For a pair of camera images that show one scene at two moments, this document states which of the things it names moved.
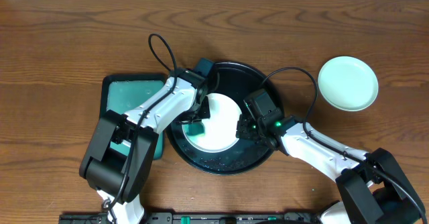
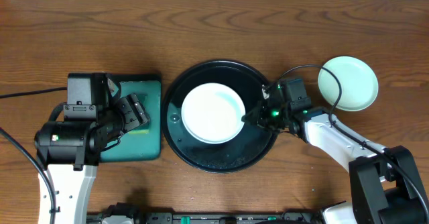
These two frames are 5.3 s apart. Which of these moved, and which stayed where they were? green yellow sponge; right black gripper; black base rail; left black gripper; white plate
Moved: left black gripper; white plate; green yellow sponge; right black gripper
Stayed: black base rail
